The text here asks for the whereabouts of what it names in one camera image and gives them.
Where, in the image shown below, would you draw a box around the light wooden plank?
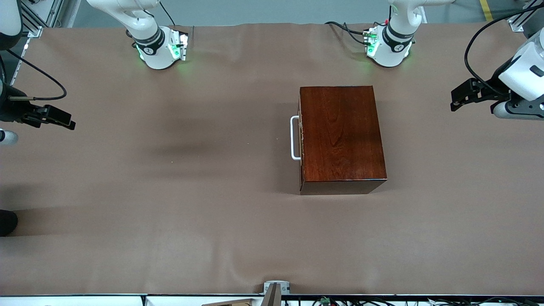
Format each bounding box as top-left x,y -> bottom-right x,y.
202,299 -> 255,306

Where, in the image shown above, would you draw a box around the wooden drawer with white handle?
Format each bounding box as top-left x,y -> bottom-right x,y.
290,88 -> 305,192

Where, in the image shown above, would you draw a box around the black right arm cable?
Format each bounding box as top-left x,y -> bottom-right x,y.
0,48 -> 68,101

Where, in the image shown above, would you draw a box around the white table edge rail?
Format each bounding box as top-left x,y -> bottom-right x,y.
0,294 -> 544,306

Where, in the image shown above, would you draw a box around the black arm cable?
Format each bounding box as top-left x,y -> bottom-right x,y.
0,48 -> 68,101
464,3 -> 544,96

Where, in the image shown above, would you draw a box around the black base cable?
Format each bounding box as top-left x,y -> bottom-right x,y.
325,20 -> 371,45
159,0 -> 176,27

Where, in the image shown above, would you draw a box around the brown table cover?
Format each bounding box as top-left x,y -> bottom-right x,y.
0,21 -> 544,296

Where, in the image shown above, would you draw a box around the black left camera bracket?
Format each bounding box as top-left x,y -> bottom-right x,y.
508,90 -> 544,120

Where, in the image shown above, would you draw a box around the black rounded object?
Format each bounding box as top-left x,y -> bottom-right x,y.
0,210 -> 19,237

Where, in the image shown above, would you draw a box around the grey metal clamp bracket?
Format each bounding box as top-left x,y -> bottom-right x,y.
263,280 -> 290,296

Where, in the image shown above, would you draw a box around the black right base cable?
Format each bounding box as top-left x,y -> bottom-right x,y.
159,0 -> 176,27

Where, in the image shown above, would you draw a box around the black cable tangle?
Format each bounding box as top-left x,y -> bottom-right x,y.
312,297 -> 544,306

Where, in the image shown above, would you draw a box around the aluminium frame profile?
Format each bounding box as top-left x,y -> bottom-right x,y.
508,0 -> 544,32
19,0 -> 81,40

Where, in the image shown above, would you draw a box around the dark red wooden cabinet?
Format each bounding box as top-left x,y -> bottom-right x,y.
299,85 -> 388,196

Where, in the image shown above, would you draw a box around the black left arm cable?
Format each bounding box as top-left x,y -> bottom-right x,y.
464,3 -> 544,96

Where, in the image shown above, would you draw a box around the black left base cable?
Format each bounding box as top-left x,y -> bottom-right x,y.
325,20 -> 371,45

